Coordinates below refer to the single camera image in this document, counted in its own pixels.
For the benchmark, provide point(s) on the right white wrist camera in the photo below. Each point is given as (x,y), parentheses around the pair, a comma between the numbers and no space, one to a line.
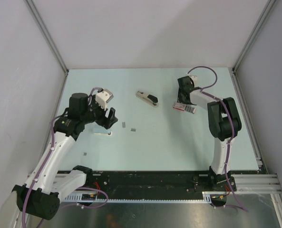
(194,80)

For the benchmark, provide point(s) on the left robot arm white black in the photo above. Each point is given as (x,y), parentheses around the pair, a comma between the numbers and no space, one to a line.
(41,195)

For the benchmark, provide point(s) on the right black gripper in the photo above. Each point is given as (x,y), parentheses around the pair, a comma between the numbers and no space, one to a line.
(179,99)

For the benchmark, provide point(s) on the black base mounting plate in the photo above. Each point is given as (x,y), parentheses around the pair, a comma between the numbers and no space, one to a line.
(151,185)

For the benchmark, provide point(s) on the beige black stapler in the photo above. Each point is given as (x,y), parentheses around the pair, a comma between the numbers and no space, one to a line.
(148,98)

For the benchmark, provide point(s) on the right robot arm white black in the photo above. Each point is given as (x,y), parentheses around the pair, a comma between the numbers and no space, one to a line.
(224,124)

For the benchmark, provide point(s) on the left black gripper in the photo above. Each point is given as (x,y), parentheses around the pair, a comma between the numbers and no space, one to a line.
(106,122)

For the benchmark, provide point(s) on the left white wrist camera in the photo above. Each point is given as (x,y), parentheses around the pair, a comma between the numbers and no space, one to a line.
(104,97)

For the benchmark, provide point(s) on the white slotted cable duct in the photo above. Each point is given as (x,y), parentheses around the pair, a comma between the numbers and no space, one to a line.
(80,197)

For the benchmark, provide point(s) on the staple box with staples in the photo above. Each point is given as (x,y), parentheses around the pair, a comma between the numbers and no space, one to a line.
(184,108)

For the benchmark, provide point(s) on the aluminium frame rail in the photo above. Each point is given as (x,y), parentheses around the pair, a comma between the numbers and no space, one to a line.
(257,184)

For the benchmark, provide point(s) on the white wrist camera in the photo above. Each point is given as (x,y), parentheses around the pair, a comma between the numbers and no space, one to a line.
(104,97)
(194,80)

